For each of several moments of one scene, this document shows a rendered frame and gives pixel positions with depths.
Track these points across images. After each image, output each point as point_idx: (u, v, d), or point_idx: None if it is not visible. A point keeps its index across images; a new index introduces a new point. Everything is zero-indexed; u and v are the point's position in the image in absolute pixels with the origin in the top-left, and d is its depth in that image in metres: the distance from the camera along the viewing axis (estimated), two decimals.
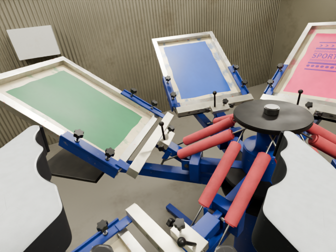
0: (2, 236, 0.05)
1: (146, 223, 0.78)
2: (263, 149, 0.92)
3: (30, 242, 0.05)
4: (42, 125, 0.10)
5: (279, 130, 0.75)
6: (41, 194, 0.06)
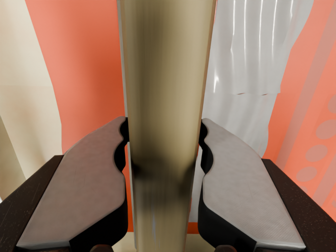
0: (74, 209, 0.06)
1: None
2: None
3: (92, 223, 0.06)
4: (128, 117, 0.12)
5: None
6: (111, 181, 0.07)
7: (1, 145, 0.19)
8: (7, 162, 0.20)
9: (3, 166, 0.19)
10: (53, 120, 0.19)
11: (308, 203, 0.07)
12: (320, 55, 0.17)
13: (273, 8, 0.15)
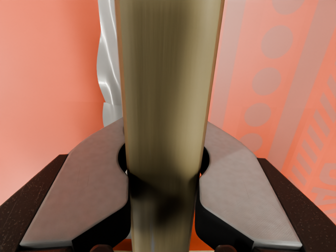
0: (77, 209, 0.06)
1: None
2: None
3: (94, 223, 0.06)
4: None
5: None
6: (115, 181, 0.07)
7: None
8: None
9: None
10: None
11: (303, 201, 0.07)
12: (224, 66, 0.16)
13: None
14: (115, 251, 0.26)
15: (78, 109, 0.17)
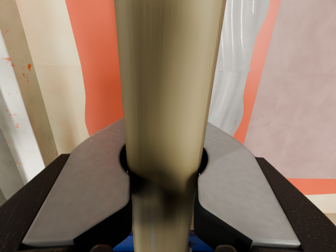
0: (79, 208, 0.06)
1: None
2: None
3: (96, 223, 0.06)
4: None
5: None
6: (116, 181, 0.07)
7: (40, 111, 0.25)
8: (44, 125, 0.26)
9: (41, 128, 0.25)
10: (79, 92, 0.25)
11: (301, 200, 0.07)
12: None
13: (240, 8, 0.21)
14: None
15: None
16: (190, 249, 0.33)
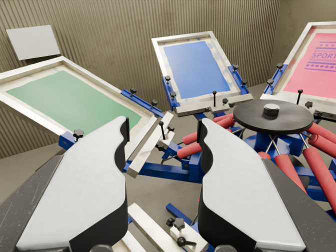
0: (74, 209, 0.06)
1: (146, 223, 0.78)
2: (263, 148, 0.92)
3: (92, 223, 0.06)
4: (128, 117, 0.12)
5: (279, 129, 0.75)
6: (111, 181, 0.07)
7: None
8: None
9: None
10: None
11: (308, 203, 0.07)
12: None
13: None
14: None
15: None
16: None
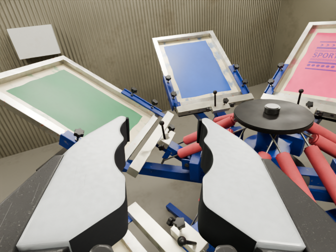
0: (74, 209, 0.06)
1: (147, 223, 0.78)
2: (263, 148, 0.92)
3: (92, 223, 0.06)
4: (128, 117, 0.12)
5: (279, 129, 0.75)
6: (111, 181, 0.07)
7: None
8: None
9: None
10: None
11: (308, 203, 0.07)
12: None
13: None
14: None
15: None
16: None
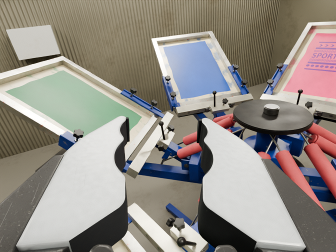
0: (74, 209, 0.06)
1: (146, 223, 0.78)
2: (263, 148, 0.92)
3: (92, 223, 0.06)
4: (128, 117, 0.12)
5: (279, 129, 0.75)
6: (111, 181, 0.07)
7: None
8: None
9: None
10: None
11: (308, 203, 0.07)
12: None
13: None
14: None
15: None
16: None
